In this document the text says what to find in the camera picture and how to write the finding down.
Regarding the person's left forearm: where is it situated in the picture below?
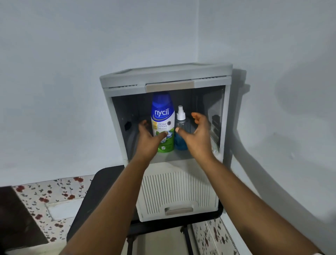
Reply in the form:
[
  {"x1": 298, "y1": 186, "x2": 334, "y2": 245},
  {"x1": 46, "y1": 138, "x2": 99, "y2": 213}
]
[{"x1": 59, "y1": 157, "x2": 150, "y2": 255}]

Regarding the grey plastic drawer cabinet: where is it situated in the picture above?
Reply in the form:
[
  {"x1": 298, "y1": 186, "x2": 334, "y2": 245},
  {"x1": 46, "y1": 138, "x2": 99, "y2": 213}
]
[{"x1": 99, "y1": 63, "x2": 233, "y2": 222}]

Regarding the person's right forearm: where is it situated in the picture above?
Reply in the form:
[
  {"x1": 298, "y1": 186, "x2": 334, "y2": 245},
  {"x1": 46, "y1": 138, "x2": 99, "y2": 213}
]
[{"x1": 202, "y1": 159, "x2": 325, "y2": 255}]

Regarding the white floral patterned sheet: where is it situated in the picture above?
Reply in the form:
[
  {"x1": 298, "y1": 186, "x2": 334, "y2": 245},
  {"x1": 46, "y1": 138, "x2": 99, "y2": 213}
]
[{"x1": 12, "y1": 175, "x2": 239, "y2": 255}]

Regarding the white ribbed plastic drawer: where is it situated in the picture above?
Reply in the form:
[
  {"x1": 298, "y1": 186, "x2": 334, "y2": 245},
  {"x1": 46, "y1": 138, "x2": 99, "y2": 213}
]
[{"x1": 136, "y1": 160, "x2": 220, "y2": 222}]

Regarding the dark brown wooden cabinet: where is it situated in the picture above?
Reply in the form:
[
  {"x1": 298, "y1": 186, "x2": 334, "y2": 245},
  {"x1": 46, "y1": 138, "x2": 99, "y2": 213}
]
[{"x1": 0, "y1": 186, "x2": 49, "y2": 249}]

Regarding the black metal frame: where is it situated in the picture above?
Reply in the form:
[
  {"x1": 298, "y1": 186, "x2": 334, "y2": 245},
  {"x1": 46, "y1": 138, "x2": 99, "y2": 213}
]
[{"x1": 66, "y1": 165, "x2": 224, "y2": 255}]

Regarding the person's right hand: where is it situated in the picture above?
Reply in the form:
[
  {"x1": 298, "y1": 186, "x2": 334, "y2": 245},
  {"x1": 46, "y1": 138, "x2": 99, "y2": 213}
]
[{"x1": 175, "y1": 112, "x2": 218, "y2": 165}]

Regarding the green blue white bottle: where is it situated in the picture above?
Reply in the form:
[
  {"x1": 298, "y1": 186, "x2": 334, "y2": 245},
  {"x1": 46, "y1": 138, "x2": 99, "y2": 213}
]
[{"x1": 151, "y1": 92, "x2": 176, "y2": 153}]

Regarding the blue transparent bottle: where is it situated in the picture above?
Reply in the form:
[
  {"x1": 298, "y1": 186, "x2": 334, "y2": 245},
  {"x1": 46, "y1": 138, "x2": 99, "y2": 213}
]
[{"x1": 174, "y1": 105, "x2": 190, "y2": 151}]

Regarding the person's left hand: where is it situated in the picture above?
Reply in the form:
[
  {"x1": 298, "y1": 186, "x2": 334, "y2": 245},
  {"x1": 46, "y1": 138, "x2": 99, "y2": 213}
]
[{"x1": 138, "y1": 119, "x2": 169, "y2": 165}]

